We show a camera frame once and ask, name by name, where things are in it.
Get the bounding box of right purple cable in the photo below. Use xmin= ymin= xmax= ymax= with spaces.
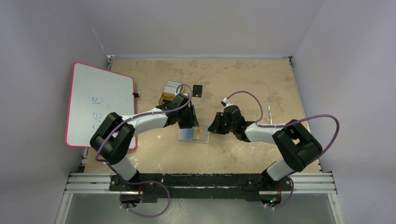
xmin=222 ymin=91 xmax=340 ymax=211

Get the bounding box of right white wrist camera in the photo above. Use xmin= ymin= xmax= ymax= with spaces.
xmin=221 ymin=98 xmax=234 ymax=109

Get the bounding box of aluminium frame rail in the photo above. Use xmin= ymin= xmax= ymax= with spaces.
xmin=64 ymin=173 xmax=337 ymax=194

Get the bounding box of white board with pink frame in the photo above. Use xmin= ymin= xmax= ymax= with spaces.
xmin=65 ymin=63 xmax=135 ymax=147

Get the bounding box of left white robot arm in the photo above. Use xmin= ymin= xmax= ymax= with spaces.
xmin=90 ymin=93 xmax=199 ymax=191

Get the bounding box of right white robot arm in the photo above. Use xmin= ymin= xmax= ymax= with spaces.
xmin=208 ymin=105 xmax=323 ymax=190

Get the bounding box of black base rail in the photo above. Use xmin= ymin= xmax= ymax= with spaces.
xmin=109 ymin=172 xmax=294 ymax=206

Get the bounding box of beige leather card holder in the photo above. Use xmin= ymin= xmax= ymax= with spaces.
xmin=177 ymin=125 xmax=211 ymax=144

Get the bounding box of beige plastic tray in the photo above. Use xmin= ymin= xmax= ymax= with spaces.
xmin=158 ymin=84 xmax=183 ymax=105

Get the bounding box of stack of cards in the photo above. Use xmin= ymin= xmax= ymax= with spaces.
xmin=162 ymin=80 xmax=183 ymax=100

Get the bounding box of blue credit card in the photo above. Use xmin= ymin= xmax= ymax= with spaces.
xmin=179 ymin=128 xmax=194 ymax=141

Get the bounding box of white green pen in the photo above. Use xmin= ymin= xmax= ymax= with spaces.
xmin=268 ymin=105 xmax=273 ymax=125

